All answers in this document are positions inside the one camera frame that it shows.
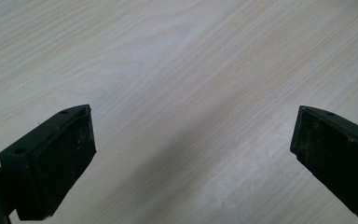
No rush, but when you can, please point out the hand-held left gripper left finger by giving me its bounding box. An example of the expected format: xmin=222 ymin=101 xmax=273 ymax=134
xmin=0 ymin=104 xmax=98 ymax=221

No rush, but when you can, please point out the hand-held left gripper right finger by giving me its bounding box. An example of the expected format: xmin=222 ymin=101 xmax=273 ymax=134
xmin=289 ymin=105 xmax=358 ymax=222

